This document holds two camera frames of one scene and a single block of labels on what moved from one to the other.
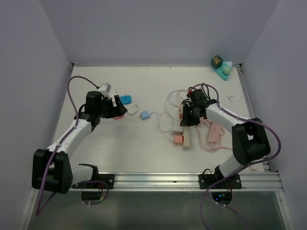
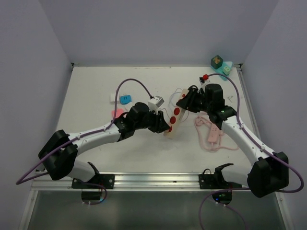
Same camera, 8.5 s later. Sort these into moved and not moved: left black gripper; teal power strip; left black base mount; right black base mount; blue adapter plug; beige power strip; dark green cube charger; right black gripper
Moved: left black gripper; beige power strip; right black gripper
Not moved: blue adapter plug; dark green cube charger; right black base mount; left black base mount; teal power strip
